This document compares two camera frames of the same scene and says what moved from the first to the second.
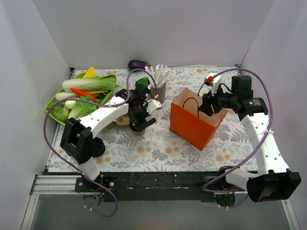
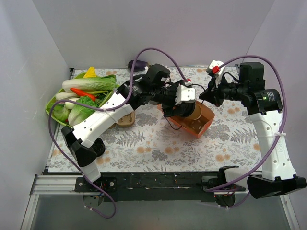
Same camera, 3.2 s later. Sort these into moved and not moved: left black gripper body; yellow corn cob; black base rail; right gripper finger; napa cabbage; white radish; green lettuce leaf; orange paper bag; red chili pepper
Moved: right gripper finger; orange paper bag; left black gripper body
Not moved: green lettuce leaf; napa cabbage; red chili pepper; white radish; yellow corn cob; black base rail
